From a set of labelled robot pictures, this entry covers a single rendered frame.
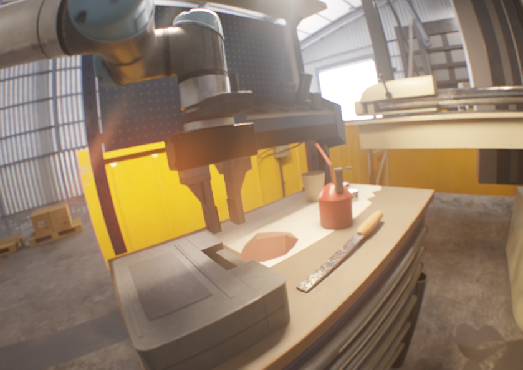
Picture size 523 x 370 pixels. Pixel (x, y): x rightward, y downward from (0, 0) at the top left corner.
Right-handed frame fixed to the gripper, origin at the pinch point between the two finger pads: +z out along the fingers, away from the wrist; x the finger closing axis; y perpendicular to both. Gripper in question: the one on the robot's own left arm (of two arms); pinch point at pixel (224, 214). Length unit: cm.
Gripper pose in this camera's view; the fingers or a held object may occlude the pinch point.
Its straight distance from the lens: 37.9
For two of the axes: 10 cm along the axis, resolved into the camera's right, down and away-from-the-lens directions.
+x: -7.8, 2.1, -5.8
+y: -6.0, -0.5, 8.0
